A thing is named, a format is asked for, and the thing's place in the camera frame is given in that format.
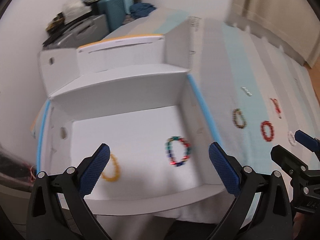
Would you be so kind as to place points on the white bag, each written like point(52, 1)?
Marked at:
point(75, 8)

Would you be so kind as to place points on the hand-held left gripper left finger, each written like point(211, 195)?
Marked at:
point(96, 167)

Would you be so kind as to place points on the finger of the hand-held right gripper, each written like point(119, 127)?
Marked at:
point(308, 141)
point(287, 158)

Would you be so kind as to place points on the black flat items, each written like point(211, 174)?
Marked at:
point(53, 26)

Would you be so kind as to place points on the white cardboard box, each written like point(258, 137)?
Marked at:
point(140, 130)

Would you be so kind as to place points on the teal suitcase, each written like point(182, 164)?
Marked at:
point(113, 10)

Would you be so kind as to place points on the striped blue grey blanket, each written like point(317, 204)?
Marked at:
point(250, 62)

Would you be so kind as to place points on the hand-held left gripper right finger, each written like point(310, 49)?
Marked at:
point(223, 167)

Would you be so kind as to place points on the grey suitcase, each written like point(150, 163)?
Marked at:
point(85, 30)

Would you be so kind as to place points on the small silver jewelry piece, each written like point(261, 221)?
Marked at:
point(246, 91)

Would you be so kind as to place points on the dark blue clothes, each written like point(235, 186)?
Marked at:
point(141, 10)

